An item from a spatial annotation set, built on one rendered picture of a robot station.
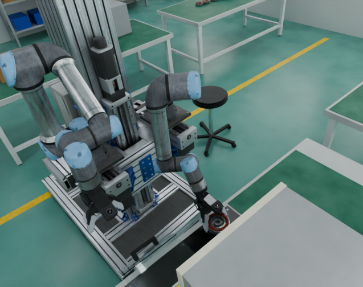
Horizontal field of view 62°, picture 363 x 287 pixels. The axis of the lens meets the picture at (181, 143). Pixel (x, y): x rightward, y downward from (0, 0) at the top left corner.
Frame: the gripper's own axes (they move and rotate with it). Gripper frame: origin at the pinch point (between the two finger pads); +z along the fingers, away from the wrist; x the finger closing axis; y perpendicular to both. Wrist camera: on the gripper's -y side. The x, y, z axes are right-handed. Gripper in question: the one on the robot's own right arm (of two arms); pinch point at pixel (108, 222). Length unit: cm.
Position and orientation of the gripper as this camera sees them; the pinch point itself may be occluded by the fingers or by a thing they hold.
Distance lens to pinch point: 118.3
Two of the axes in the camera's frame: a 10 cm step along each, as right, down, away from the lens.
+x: -7.2, 5.0, -4.8
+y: -6.9, -4.2, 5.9
